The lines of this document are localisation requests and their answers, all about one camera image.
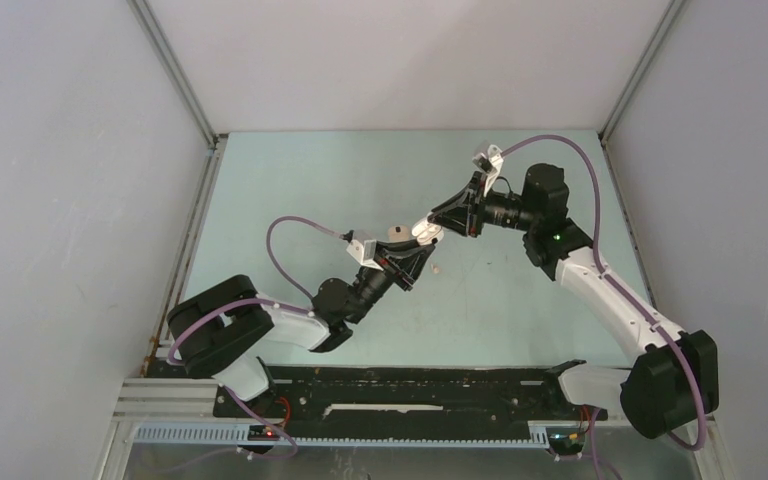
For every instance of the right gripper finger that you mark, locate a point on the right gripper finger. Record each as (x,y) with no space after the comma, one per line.
(460,222)
(462,204)

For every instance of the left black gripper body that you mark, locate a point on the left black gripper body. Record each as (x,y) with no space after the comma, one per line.
(371,284)

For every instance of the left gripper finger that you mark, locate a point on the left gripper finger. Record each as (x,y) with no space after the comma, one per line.
(412,265)
(399,250)

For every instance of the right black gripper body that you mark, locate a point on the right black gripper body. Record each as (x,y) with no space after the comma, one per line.
(498,208)

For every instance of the white earbud charging case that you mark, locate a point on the white earbud charging case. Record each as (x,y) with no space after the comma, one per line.
(426,233)

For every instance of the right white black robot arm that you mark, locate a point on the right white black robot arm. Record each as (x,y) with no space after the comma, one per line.
(674,376)

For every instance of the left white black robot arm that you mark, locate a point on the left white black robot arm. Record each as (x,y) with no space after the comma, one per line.
(214,331)

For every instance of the pink earbud charging case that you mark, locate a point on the pink earbud charging case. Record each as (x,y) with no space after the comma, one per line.
(398,233)

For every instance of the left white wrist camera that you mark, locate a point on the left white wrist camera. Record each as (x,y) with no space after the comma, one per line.
(362,248)

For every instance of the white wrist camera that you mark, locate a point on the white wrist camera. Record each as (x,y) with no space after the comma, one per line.
(488,158)
(362,248)

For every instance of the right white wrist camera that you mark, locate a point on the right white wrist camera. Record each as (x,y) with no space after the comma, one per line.
(488,158)

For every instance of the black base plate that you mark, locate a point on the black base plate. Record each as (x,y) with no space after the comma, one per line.
(418,403)

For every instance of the aluminium frame rail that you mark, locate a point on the aluminium frame rail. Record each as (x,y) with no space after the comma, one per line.
(165,399)

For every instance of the white slotted cable duct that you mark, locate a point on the white slotted cable duct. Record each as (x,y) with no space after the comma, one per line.
(253,435)

